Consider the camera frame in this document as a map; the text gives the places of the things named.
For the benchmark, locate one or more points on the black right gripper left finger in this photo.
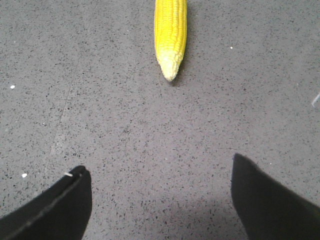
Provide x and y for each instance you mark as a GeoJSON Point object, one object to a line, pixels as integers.
{"type": "Point", "coordinates": [62, 212]}

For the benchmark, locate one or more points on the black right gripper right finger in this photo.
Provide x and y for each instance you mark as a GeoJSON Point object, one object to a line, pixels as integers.
{"type": "Point", "coordinates": [267, 209]}

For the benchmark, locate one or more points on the yellow corn cob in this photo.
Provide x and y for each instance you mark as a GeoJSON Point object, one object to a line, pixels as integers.
{"type": "Point", "coordinates": [170, 35]}

